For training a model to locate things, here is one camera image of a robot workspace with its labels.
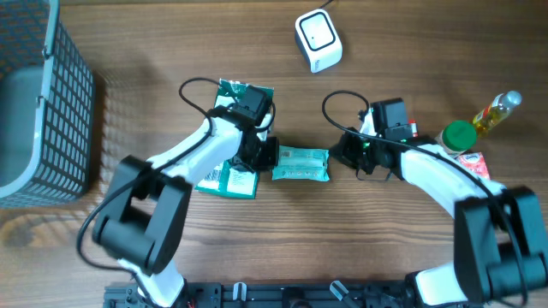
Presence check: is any black camera cable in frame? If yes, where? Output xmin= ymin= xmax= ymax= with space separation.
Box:
xmin=75 ymin=76 xmax=277 ymax=300
xmin=320 ymin=89 xmax=530 ymax=307

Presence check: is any green gloves package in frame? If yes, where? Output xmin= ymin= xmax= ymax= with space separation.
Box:
xmin=195 ymin=79 xmax=259 ymax=199

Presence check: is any black left camera cable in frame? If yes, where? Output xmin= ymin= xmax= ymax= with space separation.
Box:
xmin=75 ymin=76 xmax=277 ymax=300

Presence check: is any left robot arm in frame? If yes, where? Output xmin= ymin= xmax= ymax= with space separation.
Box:
xmin=92 ymin=83 xmax=278 ymax=307

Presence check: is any green white round can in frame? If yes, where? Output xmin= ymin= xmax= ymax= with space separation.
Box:
xmin=435 ymin=121 xmax=477 ymax=158

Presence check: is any light green wipes pack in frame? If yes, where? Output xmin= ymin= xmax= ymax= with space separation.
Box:
xmin=272 ymin=145 xmax=330 ymax=182

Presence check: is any yellow liquid glass bottle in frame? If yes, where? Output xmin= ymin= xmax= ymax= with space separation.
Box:
xmin=471 ymin=91 xmax=522 ymax=138

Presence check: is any black right camera cable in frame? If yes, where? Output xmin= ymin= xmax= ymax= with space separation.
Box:
xmin=320 ymin=89 xmax=530 ymax=307

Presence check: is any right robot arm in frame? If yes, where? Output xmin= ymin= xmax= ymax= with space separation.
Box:
xmin=332 ymin=98 xmax=547 ymax=307

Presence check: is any red white stick sachet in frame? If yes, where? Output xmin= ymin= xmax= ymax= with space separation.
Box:
xmin=409 ymin=120 xmax=419 ymax=137

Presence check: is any white barcode scanner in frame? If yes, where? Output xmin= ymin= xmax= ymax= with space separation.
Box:
xmin=295 ymin=9 xmax=343 ymax=74

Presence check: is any grey plastic mesh basket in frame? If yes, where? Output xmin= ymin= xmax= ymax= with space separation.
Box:
xmin=1 ymin=0 xmax=96 ymax=209

